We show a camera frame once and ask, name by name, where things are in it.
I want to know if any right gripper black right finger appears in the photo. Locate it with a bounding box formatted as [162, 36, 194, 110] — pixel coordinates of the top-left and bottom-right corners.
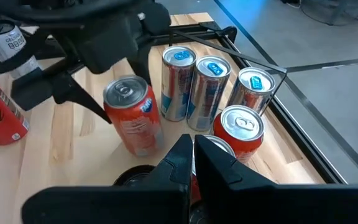
[194, 134, 358, 224]

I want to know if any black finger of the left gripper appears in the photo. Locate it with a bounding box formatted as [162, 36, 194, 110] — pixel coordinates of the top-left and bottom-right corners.
[53, 73, 112, 124]
[134, 40, 153, 86]

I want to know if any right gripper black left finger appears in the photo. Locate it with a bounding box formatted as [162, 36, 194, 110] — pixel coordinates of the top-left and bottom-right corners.
[22, 133, 194, 224]

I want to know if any blue silver Red Bull can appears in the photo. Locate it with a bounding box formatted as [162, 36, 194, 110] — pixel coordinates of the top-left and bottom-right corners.
[227, 67, 277, 116]
[186, 55, 232, 132]
[161, 45, 198, 122]

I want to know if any tall silver black-top can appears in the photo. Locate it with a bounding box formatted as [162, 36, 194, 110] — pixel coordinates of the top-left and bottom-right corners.
[0, 20, 40, 80]

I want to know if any red Fanta can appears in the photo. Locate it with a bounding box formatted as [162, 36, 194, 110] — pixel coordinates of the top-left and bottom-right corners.
[212, 105, 265, 164]
[103, 74, 165, 157]

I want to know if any black aluminium rig frame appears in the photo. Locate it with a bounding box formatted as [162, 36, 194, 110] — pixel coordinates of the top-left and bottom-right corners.
[0, 21, 349, 185]

